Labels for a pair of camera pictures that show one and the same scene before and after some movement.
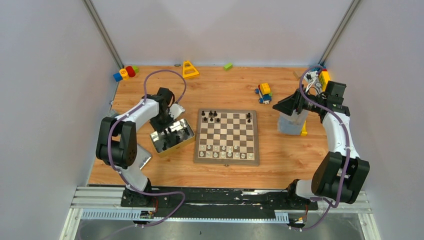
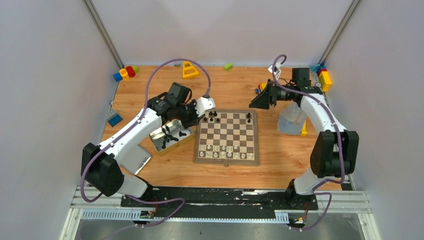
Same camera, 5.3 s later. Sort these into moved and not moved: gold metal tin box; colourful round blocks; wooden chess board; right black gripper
Moved: right black gripper
Not moved: gold metal tin box; wooden chess board; colourful round blocks
